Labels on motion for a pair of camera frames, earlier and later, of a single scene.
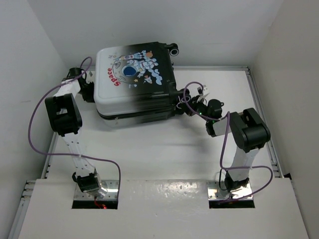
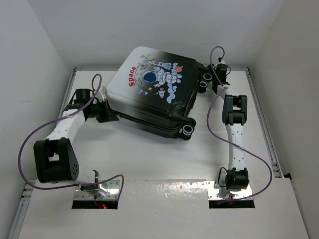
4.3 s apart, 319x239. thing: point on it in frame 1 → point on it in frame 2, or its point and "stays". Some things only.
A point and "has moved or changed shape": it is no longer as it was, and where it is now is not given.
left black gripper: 90,98 → 108,115
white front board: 159,209 stays
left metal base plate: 112,187 stays
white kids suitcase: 134,84 has moved or changed shape
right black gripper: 190,106 → 210,68
